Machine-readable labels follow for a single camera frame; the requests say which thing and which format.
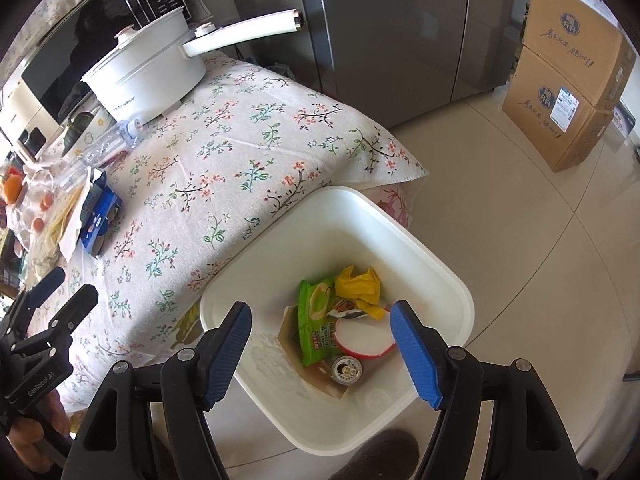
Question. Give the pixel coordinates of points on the large orange fruit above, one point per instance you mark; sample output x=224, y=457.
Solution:
x=11, y=190

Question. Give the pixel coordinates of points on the green snack bag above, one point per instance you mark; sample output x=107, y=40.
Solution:
x=315, y=320

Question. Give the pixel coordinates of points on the pink rimmed white lid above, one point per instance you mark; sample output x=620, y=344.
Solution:
x=362, y=337

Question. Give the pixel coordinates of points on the blue paper carton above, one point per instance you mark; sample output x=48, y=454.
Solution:
x=97, y=215

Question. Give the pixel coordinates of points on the yellow plastic bag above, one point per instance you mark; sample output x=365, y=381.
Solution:
x=357, y=285

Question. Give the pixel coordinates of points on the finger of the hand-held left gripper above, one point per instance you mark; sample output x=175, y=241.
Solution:
x=75, y=305
x=47, y=282

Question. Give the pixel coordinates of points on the white electric cooking pot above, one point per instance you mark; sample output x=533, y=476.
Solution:
x=140, y=80

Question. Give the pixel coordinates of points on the black microwave oven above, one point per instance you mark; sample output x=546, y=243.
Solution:
x=75, y=35

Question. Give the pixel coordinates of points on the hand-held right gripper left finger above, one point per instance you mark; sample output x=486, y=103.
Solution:
x=227, y=355

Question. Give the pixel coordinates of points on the grey refrigerator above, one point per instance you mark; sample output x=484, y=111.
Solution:
x=390, y=35

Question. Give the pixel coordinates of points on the small orange fruit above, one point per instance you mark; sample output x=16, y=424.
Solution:
x=37, y=224
x=47, y=201

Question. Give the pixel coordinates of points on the clear plastic bottle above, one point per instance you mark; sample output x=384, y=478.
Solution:
x=100, y=152

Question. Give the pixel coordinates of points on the white floral tablecloth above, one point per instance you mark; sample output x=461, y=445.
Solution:
x=225, y=160

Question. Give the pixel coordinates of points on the cream air fryer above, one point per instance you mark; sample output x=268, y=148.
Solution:
x=30, y=120

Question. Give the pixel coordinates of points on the purple white pack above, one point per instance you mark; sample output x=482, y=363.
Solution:
x=625, y=120

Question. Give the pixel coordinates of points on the white plastic bin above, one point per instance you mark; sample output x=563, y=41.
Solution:
x=400, y=260

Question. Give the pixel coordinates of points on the brown cardboard box with label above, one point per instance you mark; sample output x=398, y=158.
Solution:
x=550, y=115

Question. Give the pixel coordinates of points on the small brown snack wrapper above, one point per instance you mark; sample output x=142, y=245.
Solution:
x=345, y=308

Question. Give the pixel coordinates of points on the maroon drink can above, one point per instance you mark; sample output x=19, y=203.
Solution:
x=347, y=370

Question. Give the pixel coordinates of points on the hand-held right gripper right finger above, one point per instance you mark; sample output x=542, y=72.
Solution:
x=415, y=355

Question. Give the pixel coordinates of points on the person's left hand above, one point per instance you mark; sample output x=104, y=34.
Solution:
x=25, y=435

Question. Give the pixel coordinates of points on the brown slipper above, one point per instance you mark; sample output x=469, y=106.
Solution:
x=385, y=455

